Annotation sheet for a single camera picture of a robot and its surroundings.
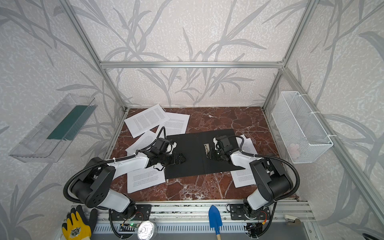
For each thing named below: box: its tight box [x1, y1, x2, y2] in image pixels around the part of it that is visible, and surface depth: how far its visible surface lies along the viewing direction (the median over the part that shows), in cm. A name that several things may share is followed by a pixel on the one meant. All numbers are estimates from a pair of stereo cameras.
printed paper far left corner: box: [124, 104, 171, 139], surface depth 117 cm
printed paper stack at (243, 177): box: [230, 168, 257, 188], surface depth 87 cm
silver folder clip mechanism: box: [203, 143, 210, 158], surface depth 98 cm
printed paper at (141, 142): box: [125, 130, 158, 156], surface depth 103 cm
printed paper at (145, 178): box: [127, 166, 166, 194], surface depth 86 cm
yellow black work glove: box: [61, 205, 98, 240], surface depth 70 cm
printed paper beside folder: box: [156, 112, 190, 139], surface depth 114 cm
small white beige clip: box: [284, 214, 301, 225], surface depth 72 cm
